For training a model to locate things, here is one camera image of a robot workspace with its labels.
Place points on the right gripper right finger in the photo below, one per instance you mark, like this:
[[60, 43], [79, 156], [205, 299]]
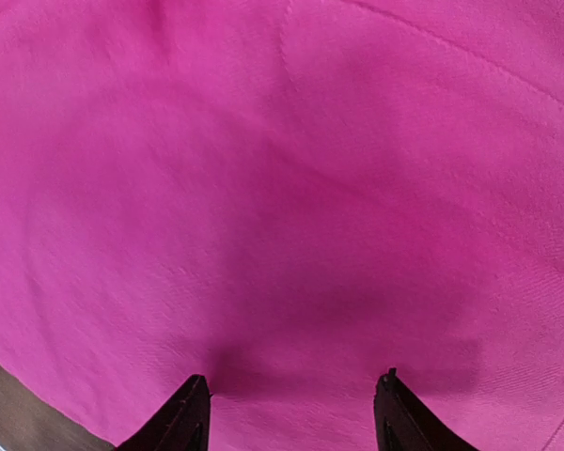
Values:
[[404, 423]]

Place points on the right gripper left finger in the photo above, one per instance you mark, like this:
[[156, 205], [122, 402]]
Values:
[[181, 424]]

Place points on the pink shirt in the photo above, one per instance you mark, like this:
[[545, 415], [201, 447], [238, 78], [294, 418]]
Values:
[[287, 197]]

